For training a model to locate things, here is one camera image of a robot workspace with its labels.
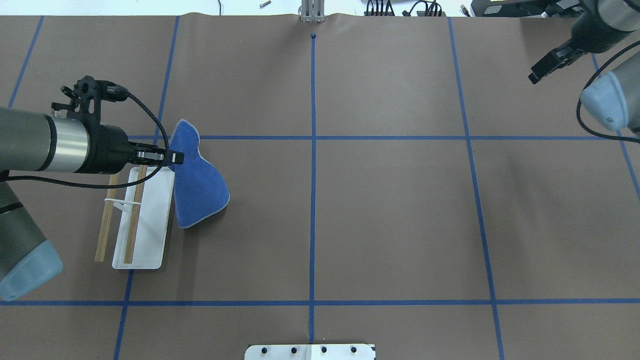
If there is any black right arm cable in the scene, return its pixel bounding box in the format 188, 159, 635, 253
576, 52, 640, 146

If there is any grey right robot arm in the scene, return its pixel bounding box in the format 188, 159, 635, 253
528, 0, 640, 144

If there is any blue towel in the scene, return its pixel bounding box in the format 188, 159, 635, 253
169, 119, 231, 229

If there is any white wooden towel rack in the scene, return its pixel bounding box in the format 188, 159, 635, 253
93, 167, 175, 271

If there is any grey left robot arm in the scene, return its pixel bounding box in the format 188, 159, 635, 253
0, 107, 186, 302

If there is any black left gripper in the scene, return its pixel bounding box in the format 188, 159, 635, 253
87, 125, 185, 174

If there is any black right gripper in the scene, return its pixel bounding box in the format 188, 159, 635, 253
528, 13, 618, 85

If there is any black equipment box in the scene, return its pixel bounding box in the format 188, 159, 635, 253
470, 0, 585, 18

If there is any black power strip with plugs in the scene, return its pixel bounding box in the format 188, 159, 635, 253
361, 0, 446, 18

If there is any brown paper table cover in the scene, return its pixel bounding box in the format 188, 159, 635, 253
1, 14, 639, 360

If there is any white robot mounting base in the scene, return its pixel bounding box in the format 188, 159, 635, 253
244, 343, 377, 360

